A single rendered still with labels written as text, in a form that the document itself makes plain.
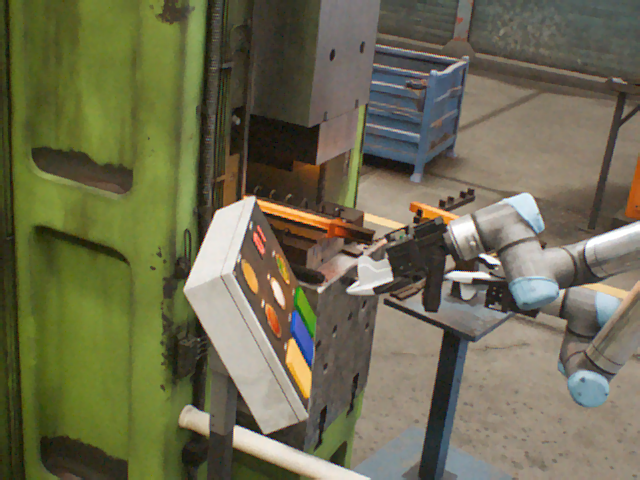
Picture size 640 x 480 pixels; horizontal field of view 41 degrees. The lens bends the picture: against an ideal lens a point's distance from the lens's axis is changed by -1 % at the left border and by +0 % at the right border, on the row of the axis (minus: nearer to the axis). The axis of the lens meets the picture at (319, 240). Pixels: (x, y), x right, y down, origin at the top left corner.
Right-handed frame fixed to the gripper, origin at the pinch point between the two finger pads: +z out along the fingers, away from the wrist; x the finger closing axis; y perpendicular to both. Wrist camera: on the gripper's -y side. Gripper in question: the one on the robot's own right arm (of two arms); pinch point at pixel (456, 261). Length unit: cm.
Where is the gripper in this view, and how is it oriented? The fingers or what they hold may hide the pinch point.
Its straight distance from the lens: 193.1
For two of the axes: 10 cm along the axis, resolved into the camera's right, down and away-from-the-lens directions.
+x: 4.5, -3.0, 8.4
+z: -8.9, -2.5, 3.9
